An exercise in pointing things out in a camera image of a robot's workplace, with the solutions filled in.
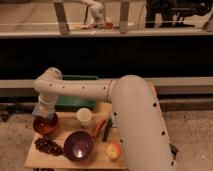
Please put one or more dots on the dark green cucumber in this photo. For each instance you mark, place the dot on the dark green cucumber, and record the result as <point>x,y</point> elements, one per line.
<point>107,129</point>

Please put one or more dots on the orange carrot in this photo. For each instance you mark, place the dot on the orange carrot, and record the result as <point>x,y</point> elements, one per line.
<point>97,128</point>

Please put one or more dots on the right metal post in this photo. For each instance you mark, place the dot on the right metal post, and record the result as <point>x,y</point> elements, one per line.
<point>124,12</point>

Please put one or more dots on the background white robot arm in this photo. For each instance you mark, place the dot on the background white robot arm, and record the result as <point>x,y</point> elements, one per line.
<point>97,11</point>

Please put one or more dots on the blue grey gripper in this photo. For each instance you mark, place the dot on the blue grey gripper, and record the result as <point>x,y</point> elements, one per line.
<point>43,112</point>

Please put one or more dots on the dark grape bunch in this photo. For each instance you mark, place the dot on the dark grape bunch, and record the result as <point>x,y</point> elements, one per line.
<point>46,145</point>

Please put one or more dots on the white cup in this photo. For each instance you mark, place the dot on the white cup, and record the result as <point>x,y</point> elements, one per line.
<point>84,116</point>

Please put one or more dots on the purple bowl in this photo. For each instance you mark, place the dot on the purple bowl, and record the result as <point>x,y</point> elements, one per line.
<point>78,146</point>

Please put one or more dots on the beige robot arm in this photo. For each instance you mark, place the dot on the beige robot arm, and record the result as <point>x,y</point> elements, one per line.
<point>140,125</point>

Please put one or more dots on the left metal post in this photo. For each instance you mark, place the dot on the left metal post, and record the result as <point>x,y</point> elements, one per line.
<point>61,16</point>

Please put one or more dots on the red yellow apple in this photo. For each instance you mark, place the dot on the red yellow apple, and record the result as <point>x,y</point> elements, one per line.
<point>113,151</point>

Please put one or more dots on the green plastic bin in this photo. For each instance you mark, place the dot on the green plastic bin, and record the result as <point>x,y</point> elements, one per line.
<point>70,103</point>

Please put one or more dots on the metal post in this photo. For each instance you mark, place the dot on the metal post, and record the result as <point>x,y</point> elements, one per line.
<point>124,12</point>
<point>61,16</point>

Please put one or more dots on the red bowl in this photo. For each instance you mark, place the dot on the red bowl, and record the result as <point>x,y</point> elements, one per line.
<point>45,127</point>

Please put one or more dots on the dark background machine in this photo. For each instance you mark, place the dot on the dark background machine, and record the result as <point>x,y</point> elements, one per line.
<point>173,12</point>

